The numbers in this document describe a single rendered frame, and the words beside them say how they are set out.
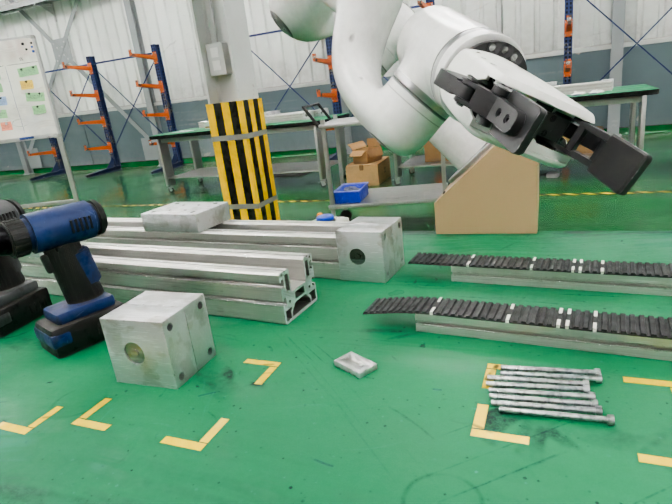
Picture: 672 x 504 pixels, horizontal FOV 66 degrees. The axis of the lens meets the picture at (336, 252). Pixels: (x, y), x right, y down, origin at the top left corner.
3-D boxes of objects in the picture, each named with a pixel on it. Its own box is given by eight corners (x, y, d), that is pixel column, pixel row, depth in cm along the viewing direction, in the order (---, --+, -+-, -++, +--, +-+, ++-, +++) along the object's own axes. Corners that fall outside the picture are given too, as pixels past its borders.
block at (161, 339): (225, 346, 75) (213, 286, 72) (177, 390, 65) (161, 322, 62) (170, 341, 79) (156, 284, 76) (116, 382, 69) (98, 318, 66)
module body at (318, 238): (362, 261, 104) (358, 221, 101) (340, 280, 96) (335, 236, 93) (97, 247, 141) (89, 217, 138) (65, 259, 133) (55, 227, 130)
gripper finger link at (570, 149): (568, 148, 44) (602, 174, 39) (523, 129, 43) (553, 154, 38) (588, 118, 43) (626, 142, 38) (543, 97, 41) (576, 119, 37)
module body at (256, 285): (317, 299, 88) (311, 252, 85) (286, 325, 80) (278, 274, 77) (32, 271, 125) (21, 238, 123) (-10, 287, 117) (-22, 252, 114)
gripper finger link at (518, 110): (481, 121, 38) (522, 158, 33) (445, 107, 37) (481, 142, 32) (504, 81, 37) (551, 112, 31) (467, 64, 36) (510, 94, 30)
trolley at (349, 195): (451, 213, 430) (445, 87, 399) (453, 232, 379) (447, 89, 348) (331, 221, 452) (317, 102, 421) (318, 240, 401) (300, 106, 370)
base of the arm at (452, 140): (464, 167, 137) (415, 119, 138) (518, 117, 125) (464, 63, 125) (441, 194, 123) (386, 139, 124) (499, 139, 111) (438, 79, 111)
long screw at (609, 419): (613, 421, 50) (614, 412, 50) (615, 427, 49) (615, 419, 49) (500, 410, 54) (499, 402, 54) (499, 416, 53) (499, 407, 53)
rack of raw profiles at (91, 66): (28, 181, 1052) (-6, 67, 985) (65, 172, 1130) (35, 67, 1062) (153, 174, 921) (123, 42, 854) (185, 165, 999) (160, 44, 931)
